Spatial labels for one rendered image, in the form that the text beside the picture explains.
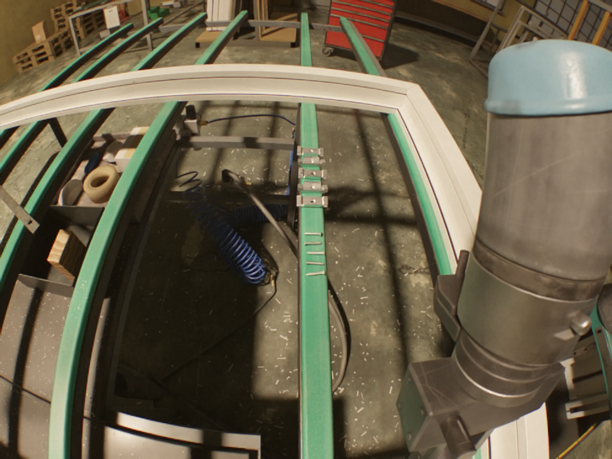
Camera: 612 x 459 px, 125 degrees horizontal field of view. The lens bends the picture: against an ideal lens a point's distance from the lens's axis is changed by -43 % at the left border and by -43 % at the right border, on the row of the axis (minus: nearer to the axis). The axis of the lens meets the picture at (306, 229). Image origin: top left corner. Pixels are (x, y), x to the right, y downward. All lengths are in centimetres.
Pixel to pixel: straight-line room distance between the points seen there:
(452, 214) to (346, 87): 39
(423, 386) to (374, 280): 123
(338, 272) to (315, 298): 101
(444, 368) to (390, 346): 111
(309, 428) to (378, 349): 99
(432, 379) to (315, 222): 30
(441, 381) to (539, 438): 25
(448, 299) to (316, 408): 20
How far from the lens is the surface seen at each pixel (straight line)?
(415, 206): 54
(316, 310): 36
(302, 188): 45
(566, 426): 156
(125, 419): 73
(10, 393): 97
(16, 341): 96
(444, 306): 23
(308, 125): 60
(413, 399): 21
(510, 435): 42
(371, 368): 127
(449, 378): 21
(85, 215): 88
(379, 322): 133
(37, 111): 106
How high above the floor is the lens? 120
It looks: 55 degrees down
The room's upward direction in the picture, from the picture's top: 10 degrees clockwise
